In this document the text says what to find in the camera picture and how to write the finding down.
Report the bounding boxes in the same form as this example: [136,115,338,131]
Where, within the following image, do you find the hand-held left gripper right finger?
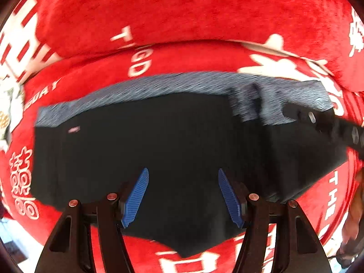
[218,169,333,273]

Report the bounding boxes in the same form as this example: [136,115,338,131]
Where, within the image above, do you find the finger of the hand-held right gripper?
[283,103,364,152]

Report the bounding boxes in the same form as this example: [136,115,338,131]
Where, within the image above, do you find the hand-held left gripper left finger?
[34,167,150,273]

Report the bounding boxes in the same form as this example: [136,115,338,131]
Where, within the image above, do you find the black pants with grey stripe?
[30,73,354,258]

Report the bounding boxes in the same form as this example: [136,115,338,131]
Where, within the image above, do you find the person's right forearm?
[340,167,364,251]

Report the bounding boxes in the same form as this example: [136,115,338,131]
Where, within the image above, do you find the white floral cloth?
[0,77,27,152]

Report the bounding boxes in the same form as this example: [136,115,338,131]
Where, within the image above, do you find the red printed blanket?
[0,0,364,273]

